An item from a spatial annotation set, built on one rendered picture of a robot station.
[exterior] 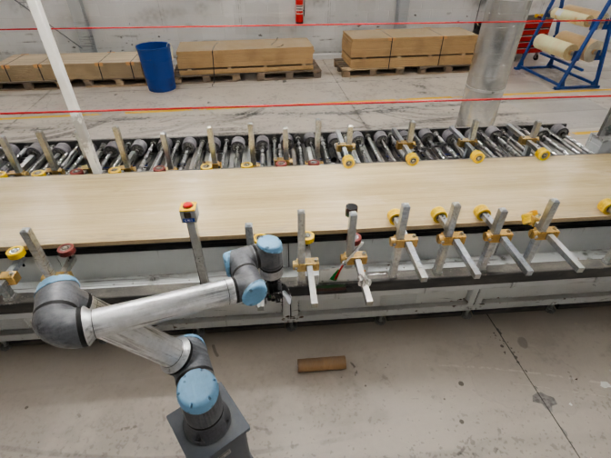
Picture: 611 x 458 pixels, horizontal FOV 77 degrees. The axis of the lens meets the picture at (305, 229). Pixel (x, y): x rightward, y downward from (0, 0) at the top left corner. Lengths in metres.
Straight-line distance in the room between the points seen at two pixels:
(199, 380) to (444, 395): 1.56
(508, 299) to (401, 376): 0.97
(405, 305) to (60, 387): 2.24
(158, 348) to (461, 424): 1.74
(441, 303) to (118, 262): 2.07
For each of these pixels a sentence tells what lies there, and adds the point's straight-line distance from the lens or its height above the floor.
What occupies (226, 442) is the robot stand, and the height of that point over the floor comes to 0.60.
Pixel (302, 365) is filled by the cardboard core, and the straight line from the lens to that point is 2.52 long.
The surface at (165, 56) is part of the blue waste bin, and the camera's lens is 7.25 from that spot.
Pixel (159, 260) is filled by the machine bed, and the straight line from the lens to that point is 2.33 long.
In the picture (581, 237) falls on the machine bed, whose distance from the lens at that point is 2.88.
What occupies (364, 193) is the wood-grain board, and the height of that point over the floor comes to 0.90.
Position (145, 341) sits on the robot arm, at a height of 1.05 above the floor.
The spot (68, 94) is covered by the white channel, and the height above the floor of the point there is 1.42.
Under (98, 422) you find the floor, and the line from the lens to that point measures 2.70.
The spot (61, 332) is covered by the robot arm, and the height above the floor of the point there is 1.34.
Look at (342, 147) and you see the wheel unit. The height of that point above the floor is 0.96.
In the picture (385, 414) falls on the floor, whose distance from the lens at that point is 2.50.
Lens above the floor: 2.20
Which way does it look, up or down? 38 degrees down
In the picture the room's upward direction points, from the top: straight up
